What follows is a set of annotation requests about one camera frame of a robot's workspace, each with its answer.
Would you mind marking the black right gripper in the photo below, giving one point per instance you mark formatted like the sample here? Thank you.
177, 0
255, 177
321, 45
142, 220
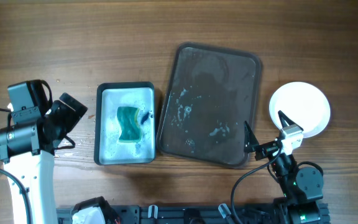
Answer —
252, 143

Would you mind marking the white plate blue stain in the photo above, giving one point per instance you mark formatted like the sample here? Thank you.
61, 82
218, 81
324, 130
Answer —
304, 104

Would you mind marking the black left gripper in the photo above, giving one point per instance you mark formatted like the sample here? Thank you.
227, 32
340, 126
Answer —
71, 117

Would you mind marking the black tray with soapy water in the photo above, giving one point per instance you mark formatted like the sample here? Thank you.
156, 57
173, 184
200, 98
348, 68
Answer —
107, 148

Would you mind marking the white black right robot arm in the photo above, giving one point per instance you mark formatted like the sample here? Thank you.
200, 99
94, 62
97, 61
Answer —
301, 183

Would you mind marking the green yellow sponge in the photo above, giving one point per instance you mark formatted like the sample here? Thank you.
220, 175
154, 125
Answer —
127, 119

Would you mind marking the brown plastic serving tray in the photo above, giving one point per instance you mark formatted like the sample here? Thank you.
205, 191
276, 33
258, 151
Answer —
212, 93

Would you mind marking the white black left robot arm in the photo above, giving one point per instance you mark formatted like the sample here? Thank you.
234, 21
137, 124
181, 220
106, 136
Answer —
37, 126

